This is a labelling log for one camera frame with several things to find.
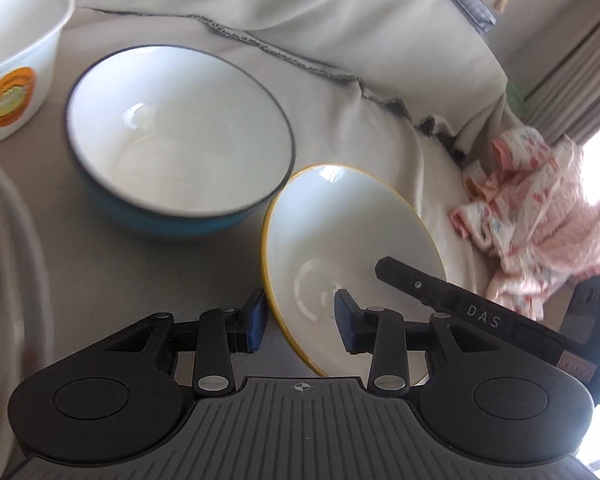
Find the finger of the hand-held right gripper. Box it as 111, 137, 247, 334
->
375, 256, 453, 313

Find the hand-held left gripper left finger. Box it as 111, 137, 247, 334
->
100, 287, 270, 395

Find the grey curtain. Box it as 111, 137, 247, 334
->
524, 7, 600, 147

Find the white bowl yellow rim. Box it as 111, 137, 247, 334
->
260, 162, 448, 386

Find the white floral plate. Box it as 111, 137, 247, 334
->
0, 157, 56, 411

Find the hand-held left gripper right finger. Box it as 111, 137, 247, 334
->
334, 289, 503, 392

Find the blue bowl white inside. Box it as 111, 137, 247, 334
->
64, 45, 297, 238

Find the beige blanket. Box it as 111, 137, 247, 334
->
0, 7, 496, 480

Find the pink patterned cloth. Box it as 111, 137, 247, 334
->
449, 127, 600, 321

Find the white plastic bowl orange label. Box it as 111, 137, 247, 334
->
0, 0, 76, 150

